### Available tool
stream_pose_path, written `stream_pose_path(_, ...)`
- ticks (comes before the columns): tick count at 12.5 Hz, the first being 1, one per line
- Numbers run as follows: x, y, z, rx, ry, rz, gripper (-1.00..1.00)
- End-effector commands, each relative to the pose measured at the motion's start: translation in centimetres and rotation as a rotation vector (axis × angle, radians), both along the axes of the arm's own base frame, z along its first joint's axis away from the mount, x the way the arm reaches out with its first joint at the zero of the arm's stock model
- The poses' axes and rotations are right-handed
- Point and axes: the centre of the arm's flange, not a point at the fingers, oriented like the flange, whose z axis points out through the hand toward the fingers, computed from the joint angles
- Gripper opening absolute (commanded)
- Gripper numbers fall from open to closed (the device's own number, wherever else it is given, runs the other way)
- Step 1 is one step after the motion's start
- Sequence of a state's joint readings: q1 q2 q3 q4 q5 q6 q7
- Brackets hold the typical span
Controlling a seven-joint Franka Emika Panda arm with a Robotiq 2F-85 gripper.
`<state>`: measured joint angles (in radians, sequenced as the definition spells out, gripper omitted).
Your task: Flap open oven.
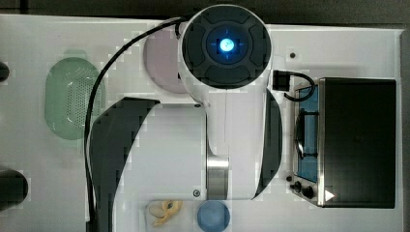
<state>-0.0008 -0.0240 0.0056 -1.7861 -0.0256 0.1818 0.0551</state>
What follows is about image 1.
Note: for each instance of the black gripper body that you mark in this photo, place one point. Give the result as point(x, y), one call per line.
point(281, 81)

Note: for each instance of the blue glass oven door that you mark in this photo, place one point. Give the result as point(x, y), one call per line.
point(306, 137)

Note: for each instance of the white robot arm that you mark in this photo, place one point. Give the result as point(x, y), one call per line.
point(223, 145)

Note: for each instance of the black toaster oven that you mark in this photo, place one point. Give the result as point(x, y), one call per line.
point(356, 144)

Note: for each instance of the lilac round plate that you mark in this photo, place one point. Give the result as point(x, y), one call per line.
point(160, 55)

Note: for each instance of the blue bowl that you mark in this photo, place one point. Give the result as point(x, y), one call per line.
point(213, 216)

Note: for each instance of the peeled toy banana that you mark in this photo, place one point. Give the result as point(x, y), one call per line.
point(167, 210)

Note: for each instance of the green perforated colander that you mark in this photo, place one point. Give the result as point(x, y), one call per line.
point(68, 87)

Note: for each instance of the black cylinder post upper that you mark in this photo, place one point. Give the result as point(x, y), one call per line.
point(4, 72)

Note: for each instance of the black cylinder post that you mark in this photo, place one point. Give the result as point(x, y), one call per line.
point(13, 189)
point(4, 72)

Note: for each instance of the black cylinder post lower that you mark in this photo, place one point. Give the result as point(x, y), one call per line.
point(13, 189)

